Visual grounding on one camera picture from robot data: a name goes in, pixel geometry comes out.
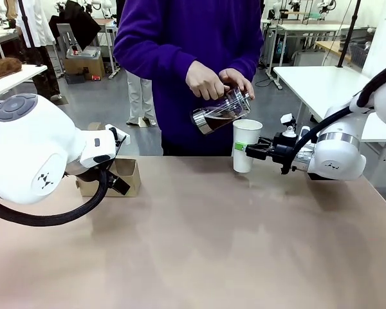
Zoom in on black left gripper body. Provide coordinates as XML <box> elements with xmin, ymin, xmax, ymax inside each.
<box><xmin>106</xmin><ymin>170</ymin><xmax>131</xmax><ymax>196</ymax></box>

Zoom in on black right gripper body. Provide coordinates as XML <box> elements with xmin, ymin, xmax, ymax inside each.
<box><xmin>265</xmin><ymin>132</ymin><xmax>299</xmax><ymax>162</ymax></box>

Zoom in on brown cardboard cup carrier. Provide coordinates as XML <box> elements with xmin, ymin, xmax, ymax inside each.
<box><xmin>75</xmin><ymin>121</ymin><xmax>142</xmax><ymax>198</ymax></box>

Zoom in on white paper cup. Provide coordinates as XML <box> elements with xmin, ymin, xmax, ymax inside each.
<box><xmin>232</xmin><ymin>118</ymin><xmax>264</xmax><ymax>174</ymax></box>

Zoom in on glass pitcher with dark drink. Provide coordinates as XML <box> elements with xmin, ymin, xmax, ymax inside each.
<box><xmin>189</xmin><ymin>84</ymin><xmax>253</xmax><ymax>136</ymax></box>

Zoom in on person's left forearm purple sleeve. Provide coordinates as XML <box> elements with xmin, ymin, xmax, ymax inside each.
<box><xmin>223</xmin><ymin>19</ymin><xmax>265</xmax><ymax>85</ymax></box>

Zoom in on person's right forearm purple sleeve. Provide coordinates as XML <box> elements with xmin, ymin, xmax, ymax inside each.
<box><xmin>113</xmin><ymin>19</ymin><xmax>199</xmax><ymax>84</ymax></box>

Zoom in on person's left hand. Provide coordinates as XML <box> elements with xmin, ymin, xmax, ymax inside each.
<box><xmin>218</xmin><ymin>68</ymin><xmax>256</xmax><ymax>101</ymax></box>

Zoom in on person's right hand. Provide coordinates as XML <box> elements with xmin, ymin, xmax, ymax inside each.
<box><xmin>185</xmin><ymin>61</ymin><xmax>226</xmax><ymax>102</ymax></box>

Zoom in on large white side table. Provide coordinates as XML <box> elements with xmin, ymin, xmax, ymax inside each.
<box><xmin>272</xmin><ymin>66</ymin><xmax>386</xmax><ymax>143</ymax></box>

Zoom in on person's purple sweater torso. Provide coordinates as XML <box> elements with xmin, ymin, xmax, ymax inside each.
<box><xmin>113</xmin><ymin>0</ymin><xmax>265</xmax><ymax>157</ymax></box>

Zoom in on background person white trousers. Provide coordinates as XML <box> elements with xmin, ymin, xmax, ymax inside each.
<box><xmin>125</xmin><ymin>69</ymin><xmax>157</xmax><ymax>127</ymax></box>

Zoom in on white background workbench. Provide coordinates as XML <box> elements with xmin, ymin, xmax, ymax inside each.
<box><xmin>260</xmin><ymin>19</ymin><xmax>345</xmax><ymax>80</ymax></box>

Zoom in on brown cardboard storage box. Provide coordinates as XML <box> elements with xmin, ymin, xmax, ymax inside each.
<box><xmin>63</xmin><ymin>46</ymin><xmax>106</xmax><ymax>81</ymax></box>

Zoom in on black stand pole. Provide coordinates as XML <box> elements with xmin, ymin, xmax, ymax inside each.
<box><xmin>336</xmin><ymin>0</ymin><xmax>358</xmax><ymax>68</ymax></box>

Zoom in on white table with brown fur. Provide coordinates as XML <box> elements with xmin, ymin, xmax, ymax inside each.
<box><xmin>0</xmin><ymin>64</ymin><xmax>48</xmax><ymax>104</ymax></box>

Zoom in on brown furry object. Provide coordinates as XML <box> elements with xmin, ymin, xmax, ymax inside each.
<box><xmin>0</xmin><ymin>57</ymin><xmax>23</xmax><ymax>81</ymax></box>

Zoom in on black hanging jacket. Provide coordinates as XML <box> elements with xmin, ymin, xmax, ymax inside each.
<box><xmin>48</xmin><ymin>0</ymin><xmax>102</xmax><ymax>52</ymax></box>

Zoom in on background person white coat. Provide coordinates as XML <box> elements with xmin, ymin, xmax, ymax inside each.
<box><xmin>15</xmin><ymin>0</ymin><xmax>64</xmax><ymax>100</ymax></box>

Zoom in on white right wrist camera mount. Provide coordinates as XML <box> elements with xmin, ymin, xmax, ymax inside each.
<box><xmin>279</xmin><ymin>112</ymin><xmax>311</xmax><ymax>142</ymax></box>

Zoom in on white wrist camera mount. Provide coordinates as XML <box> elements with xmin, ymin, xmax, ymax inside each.
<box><xmin>104</xmin><ymin>126</ymin><xmax>131</xmax><ymax>146</ymax></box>
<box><xmin>279</xmin><ymin>112</ymin><xmax>311</xmax><ymax>142</ymax></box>

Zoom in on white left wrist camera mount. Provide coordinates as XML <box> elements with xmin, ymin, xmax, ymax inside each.
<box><xmin>104</xmin><ymin>126</ymin><xmax>131</xmax><ymax>146</ymax></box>

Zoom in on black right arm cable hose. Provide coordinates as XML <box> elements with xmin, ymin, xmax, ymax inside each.
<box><xmin>281</xmin><ymin>61</ymin><xmax>386</xmax><ymax>176</ymax></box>

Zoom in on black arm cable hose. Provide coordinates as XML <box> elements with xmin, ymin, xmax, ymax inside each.
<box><xmin>281</xmin><ymin>61</ymin><xmax>386</xmax><ymax>176</ymax></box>
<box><xmin>0</xmin><ymin>157</ymin><xmax>116</xmax><ymax>227</ymax></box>

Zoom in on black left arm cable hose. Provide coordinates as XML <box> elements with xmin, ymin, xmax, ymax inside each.
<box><xmin>0</xmin><ymin>157</ymin><xmax>116</xmax><ymax>227</ymax></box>

